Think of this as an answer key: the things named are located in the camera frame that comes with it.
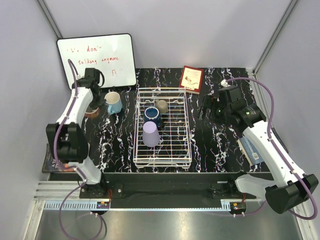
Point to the beige ceramic mug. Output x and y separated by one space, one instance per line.
161 105

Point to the white wire dish rack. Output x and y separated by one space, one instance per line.
174 148

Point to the dark blue ceramic mug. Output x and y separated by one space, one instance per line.
152 114

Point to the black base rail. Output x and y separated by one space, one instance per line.
173 188

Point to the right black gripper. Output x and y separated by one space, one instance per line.
211 102

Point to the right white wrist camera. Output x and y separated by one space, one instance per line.
224 83

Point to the salmon pink floral mug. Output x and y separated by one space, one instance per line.
92 113

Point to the light blue ceramic mug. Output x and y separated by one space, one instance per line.
113 102

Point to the white slotted cable duct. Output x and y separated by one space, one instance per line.
99 206

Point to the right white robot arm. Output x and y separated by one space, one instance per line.
290 185

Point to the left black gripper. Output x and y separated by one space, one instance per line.
98 103

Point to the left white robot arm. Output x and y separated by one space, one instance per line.
67 142

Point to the white dry-erase board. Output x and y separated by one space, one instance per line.
113 55

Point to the light blue paperback book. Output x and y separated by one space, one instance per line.
250 151

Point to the dark Tale of Two Cities book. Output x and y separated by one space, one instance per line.
50 164

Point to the red and cream book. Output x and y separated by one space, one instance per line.
191 79

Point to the lavender plastic cup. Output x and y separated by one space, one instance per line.
150 135

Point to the dark blue book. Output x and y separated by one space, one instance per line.
279 139

